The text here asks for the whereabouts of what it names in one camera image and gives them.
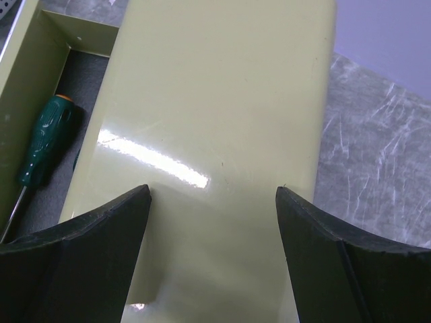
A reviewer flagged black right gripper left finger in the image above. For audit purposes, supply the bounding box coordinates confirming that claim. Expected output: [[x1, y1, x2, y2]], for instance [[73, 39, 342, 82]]
[[1, 185, 152, 322]]

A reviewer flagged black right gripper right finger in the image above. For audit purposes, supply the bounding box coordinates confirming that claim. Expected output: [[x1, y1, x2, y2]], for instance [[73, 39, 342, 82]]
[[275, 186, 430, 322]]

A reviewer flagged green long screwdriver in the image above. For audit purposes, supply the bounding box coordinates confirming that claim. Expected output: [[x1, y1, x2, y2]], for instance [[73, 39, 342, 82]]
[[1, 94, 77, 243]]

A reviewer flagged yellow-green cabinet top drawer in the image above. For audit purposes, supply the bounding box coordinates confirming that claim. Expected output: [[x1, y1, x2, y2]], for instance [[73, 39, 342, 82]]
[[1, 1, 119, 229]]

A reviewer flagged yellow-green metal tool cabinet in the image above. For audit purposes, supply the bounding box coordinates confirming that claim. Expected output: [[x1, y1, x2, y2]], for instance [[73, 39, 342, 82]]
[[61, 0, 337, 322]]

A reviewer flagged white plastic laundry basket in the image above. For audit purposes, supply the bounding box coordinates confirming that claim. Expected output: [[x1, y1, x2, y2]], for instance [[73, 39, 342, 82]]
[[0, 0, 17, 19]]

